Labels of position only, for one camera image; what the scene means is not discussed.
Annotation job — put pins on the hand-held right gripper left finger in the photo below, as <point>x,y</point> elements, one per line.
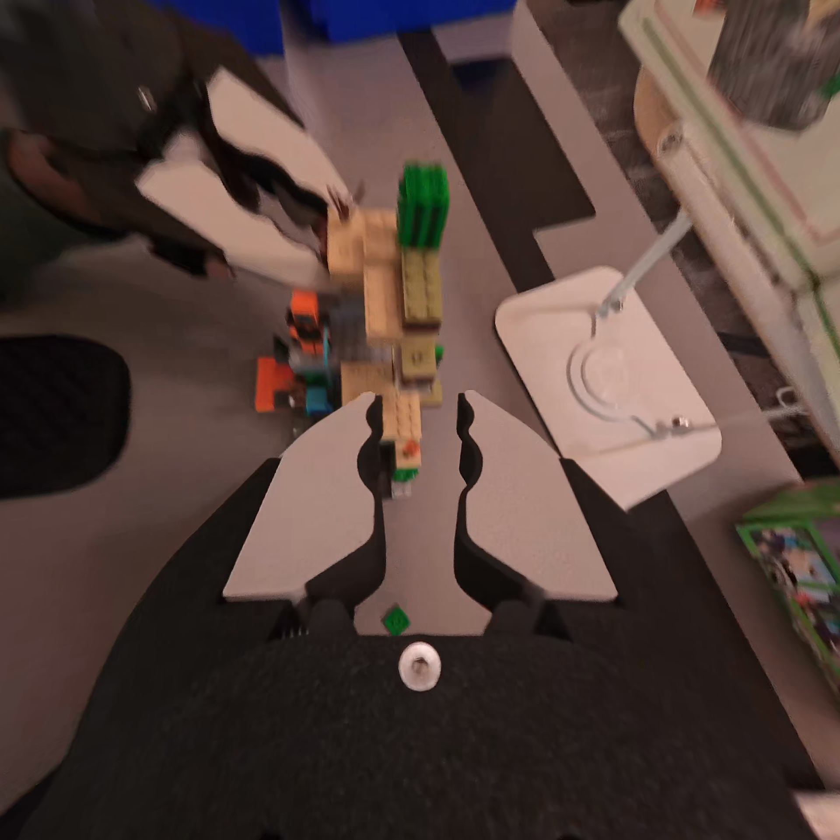
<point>308,518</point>

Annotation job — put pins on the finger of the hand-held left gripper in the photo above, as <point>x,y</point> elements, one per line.
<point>269,131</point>
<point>210,210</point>

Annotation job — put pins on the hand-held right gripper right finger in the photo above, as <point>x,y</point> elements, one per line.
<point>538,525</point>

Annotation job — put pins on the green brick cactus block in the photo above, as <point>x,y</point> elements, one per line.
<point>423,203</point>

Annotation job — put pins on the toy brick model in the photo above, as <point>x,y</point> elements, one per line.
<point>374,295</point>

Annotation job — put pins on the grey desk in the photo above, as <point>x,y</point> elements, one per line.
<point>367,118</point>

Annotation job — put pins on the green square tile brick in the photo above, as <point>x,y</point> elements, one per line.
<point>396,621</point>

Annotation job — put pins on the blue plastic bin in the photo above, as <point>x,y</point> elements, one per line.
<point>341,16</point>

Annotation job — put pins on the white book stand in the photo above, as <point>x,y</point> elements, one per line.
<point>590,367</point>

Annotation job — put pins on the black chair armrest pad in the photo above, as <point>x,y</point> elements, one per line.
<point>59,420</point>

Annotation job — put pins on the green toy set box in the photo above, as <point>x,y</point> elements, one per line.
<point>794,577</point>

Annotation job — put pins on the open instruction booklet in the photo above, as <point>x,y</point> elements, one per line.
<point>754,131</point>

